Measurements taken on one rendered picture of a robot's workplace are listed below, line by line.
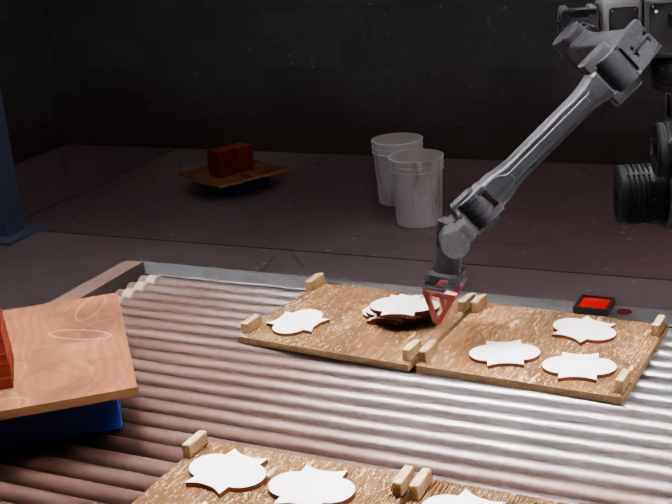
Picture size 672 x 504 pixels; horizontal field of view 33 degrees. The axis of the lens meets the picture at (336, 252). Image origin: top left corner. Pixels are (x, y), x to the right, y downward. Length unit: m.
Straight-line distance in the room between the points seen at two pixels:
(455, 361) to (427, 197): 3.80
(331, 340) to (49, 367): 0.59
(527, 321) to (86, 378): 0.93
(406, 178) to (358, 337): 3.64
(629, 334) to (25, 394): 1.18
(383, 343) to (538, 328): 0.32
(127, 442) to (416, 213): 4.08
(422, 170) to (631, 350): 3.76
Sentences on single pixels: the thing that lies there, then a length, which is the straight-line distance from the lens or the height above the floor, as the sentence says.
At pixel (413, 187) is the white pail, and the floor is 0.23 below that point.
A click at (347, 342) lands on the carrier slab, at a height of 0.94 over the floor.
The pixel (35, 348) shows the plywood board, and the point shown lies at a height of 1.04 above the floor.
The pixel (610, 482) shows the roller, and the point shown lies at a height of 0.91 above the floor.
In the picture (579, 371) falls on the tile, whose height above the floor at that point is 0.94.
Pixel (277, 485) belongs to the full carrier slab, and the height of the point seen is 0.95.
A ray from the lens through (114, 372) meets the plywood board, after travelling 2.08.
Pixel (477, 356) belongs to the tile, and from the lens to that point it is 2.23.
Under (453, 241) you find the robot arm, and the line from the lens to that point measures 2.16.
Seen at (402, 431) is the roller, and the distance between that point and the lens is 2.03.
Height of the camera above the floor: 1.88
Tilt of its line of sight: 19 degrees down
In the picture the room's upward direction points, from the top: 5 degrees counter-clockwise
